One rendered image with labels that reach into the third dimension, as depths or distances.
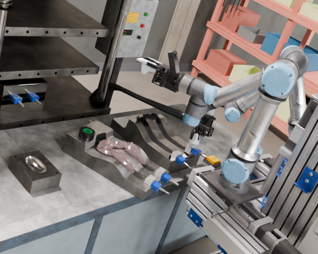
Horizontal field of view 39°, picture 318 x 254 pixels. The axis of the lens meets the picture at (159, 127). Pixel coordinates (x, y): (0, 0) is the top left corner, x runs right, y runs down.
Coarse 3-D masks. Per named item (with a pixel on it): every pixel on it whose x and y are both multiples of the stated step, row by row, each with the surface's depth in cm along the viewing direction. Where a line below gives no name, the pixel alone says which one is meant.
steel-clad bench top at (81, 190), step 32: (32, 128) 243; (64, 128) 253; (192, 128) 304; (224, 128) 320; (0, 160) 211; (64, 160) 226; (224, 160) 278; (0, 192) 192; (64, 192) 205; (96, 192) 212; (128, 192) 220; (0, 224) 176; (32, 224) 182
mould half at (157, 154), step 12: (120, 120) 269; (132, 120) 257; (120, 132) 265; (132, 132) 257; (144, 132) 255; (156, 132) 261; (168, 132) 267; (144, 144) 252; (156, 144) 252; (168, 144) 256; (180, 144) 260; (156, 156) 247; (168, 156) 243; (168, 168) 242; (180, 168) 251
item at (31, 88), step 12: (0, 84) 243; (12, 84) 245; (24, 84) 249; (36, 84) 254; (0, 96) 245; (12, 96) 247; (24, 96) 253; (0, 108) 247; (12, 108) 252; (24, 108) 258; (36, 108) 264
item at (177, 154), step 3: (177, 150) 247; (174, 153) 243; (177, 153) 244; (180, 153) 245; (174, 156) 244; (177, 156) 243; (180, 156) 245; (177, 159) 243; (180, 159) 242; (183, 159) 243; (186, 159) 244; (177, 162) 243; (180, 162) 242; (183, 162) 242; (186, 165) 241; (189, 168) 240
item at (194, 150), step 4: (188, 144) 250; (192, 144) 251; (188, 148) 250; (192, 148) 249; (196, 148) 251; (188, 152) 250; (192, 152) 249; (196, 152) 247; (200, 152) 250; (204, 156) 246
